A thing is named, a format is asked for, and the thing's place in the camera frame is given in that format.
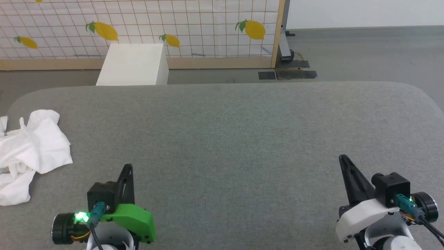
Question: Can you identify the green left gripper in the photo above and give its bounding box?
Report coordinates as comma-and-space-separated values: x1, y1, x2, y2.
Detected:
52, 164, 155, 245

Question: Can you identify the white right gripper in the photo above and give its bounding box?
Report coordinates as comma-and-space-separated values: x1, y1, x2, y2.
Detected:
335, 155, 438, 243

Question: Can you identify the white t-shirt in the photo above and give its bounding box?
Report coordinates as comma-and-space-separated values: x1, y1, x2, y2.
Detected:
0, 109, 73, 207

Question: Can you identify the white cabinet box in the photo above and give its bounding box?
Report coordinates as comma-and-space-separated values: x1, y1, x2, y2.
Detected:
96, 43, 169, 86

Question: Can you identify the grey metal stand leg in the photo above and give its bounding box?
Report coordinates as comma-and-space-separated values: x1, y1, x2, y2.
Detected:
279, 0, 296, 63

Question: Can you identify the lemon pattern screen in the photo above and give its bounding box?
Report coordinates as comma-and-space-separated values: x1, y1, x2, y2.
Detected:
0, 0, 285, 71

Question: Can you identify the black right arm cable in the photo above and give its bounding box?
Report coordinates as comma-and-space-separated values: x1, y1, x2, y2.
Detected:
395, 194, 444, 245

